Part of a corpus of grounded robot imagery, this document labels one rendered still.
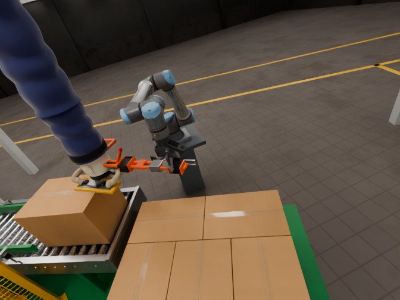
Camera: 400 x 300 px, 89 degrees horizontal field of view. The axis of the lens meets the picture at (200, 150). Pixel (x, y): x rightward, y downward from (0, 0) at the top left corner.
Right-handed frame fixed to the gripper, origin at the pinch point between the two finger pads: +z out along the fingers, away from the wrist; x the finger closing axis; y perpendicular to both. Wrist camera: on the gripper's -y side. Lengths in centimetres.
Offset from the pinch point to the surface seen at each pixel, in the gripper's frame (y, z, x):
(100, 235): 70, 52, 25
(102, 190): 50, 11, 15
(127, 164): 30.5, -2.8, 4.6
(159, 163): 10.5, -1.4, 0.7
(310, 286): -76, 119, 0
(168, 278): 11, 65, 37
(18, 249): 144, 58, 49
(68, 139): 56, -25, 11
